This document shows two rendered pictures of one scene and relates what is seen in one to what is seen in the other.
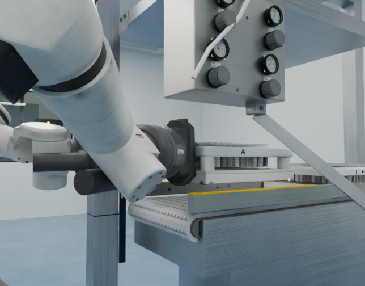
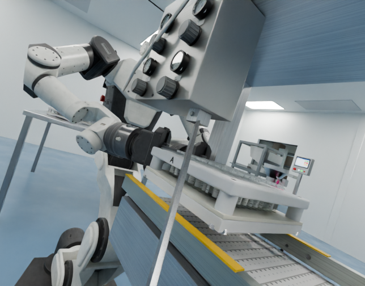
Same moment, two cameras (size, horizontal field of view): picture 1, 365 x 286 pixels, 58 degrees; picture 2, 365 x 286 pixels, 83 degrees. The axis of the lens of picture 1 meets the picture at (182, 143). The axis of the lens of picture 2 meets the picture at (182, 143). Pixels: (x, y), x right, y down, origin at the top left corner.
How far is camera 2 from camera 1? 0.82 m
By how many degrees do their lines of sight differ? 87
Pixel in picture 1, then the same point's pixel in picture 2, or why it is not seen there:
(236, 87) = (153, 92)
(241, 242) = (128, 237)
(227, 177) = (154, 178)
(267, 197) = (158, 215)
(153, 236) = not seen: hidden behind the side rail
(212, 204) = (129, 188)
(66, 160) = not seen: hidden behind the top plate
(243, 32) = (174, 43)
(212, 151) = (154, 151)
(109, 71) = (37, 87)
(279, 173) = (198, 206)
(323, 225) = not seen: outside the picture
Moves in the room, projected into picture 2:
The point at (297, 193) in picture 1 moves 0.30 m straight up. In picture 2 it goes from (193, 248) to (266, 29)
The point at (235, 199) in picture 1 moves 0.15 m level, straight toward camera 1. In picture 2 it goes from (139, 195) to (72, 170)
